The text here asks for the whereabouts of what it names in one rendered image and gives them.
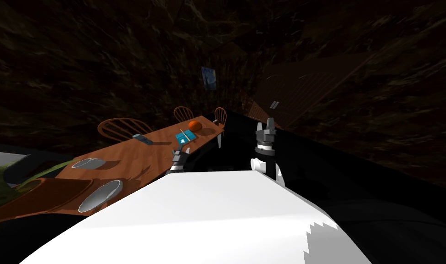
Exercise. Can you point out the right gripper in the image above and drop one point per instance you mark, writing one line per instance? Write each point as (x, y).
(266, 135)

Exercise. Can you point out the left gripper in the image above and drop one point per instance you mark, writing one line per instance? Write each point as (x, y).
(178, 158)

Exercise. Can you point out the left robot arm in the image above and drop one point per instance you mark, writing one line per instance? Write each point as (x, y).
(174, 168)

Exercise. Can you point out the blue book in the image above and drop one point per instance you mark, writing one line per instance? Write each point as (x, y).
(189, 138)

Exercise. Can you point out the tan pencil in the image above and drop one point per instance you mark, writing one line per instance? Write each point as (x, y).
(184, 135)

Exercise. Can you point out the orange fruit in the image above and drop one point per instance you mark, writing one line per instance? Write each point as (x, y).
(195, 125)

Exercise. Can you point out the brown wooden chair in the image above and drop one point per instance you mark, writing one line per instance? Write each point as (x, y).
(122, 129)
(182, 114)
(220, 116)

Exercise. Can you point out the grey-blue remote control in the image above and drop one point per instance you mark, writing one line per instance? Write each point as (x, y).
(142, 139)

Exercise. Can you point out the brown wooden table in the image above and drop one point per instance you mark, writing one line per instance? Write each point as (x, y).
(135, 157)

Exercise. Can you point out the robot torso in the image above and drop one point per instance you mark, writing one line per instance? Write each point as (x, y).
(208, 220)

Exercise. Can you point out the deep grey bowl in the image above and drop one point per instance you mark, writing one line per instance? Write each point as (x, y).
(100, 196)

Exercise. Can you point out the shallow grey bowl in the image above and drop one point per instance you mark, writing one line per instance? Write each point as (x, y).
(88, 163)

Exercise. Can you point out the blue wall picture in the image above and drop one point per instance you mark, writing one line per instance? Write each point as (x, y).
(209, 78)

